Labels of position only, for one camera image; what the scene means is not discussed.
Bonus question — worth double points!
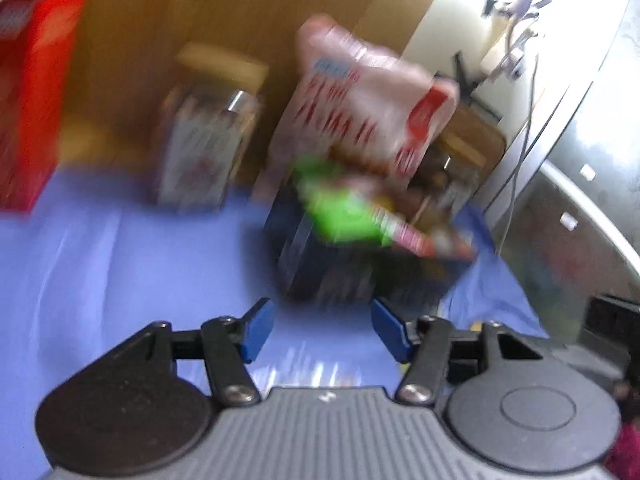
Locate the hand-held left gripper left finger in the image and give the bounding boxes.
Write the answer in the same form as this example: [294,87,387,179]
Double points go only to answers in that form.
[95,297,275,408]

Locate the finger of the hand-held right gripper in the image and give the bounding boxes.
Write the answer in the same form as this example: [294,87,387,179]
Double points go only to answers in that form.
[584,294,640,378]

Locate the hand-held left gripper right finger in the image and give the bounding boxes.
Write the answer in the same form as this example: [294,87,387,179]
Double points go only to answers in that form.
[370,297,551,407]

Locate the black cardboard box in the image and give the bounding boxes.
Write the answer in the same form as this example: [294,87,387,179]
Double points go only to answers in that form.
[262,185,478,303]

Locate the green snack packet white label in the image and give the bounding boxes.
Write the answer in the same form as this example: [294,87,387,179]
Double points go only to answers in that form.
[291,154,398,248]

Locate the blue printed blanket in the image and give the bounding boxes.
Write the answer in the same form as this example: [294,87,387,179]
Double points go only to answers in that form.
[0,165,551,480]

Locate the grey metallic appliance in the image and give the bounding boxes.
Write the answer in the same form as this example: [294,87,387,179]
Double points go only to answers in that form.
[480,0,640,346]

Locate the nut jar with dark nuts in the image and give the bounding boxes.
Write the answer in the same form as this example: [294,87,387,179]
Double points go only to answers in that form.
[412,130,493,231]

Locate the nut jar with white label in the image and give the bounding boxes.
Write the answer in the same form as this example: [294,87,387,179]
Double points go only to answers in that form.
[152,42,270,213]

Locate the brown wooden board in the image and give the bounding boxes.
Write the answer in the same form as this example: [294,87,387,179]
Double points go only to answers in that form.
[437,102,508,171]

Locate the large pink snack bag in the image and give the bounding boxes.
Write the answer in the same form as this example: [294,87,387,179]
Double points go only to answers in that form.
[252,14,462,203]

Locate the red gift box with handle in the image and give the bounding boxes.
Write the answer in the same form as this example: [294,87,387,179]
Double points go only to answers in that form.
[0,0,91,213]

